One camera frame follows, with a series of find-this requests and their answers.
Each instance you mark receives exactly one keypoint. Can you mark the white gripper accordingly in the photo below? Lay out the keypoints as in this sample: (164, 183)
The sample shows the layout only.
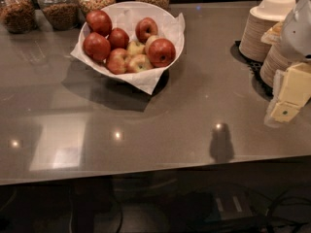
(297, 33)

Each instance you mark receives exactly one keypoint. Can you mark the large red apple right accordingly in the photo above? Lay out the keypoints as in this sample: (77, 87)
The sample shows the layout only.
(161, 52)

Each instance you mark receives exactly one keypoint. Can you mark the pale apple behind right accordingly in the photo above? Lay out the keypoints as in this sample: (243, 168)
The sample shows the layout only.
(149, 41)

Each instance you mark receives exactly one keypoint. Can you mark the yellow red apple front centre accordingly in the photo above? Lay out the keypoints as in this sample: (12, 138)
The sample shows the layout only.
(139, 63)

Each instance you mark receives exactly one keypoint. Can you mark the small yellow apple middle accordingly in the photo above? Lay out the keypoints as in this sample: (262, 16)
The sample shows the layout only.
(135, 47)

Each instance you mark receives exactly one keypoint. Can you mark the red yellow apple front left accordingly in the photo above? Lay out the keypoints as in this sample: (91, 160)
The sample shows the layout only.
(117, 60)

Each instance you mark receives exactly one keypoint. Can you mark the white bowl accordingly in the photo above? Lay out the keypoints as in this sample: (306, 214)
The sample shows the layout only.
(129, 15)

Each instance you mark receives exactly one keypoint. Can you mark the black rubber mat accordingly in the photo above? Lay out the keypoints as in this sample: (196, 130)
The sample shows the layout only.
(263, 89)

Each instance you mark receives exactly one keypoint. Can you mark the back stack paper bowls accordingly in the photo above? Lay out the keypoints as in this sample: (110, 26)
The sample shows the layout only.
(261, 18)

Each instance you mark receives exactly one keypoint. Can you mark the dark box under table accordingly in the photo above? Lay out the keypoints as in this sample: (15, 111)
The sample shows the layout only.
(230, 207)

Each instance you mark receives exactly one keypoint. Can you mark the white paper liner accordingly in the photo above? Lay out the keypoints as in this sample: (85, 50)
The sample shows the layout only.
(145, 80)

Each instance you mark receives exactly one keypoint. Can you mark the glass jar brown cereal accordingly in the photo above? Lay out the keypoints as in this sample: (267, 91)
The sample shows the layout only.
(61, 14)

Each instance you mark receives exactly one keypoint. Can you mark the glass jar dark cereal left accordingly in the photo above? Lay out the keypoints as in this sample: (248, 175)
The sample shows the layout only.
(17, 16)

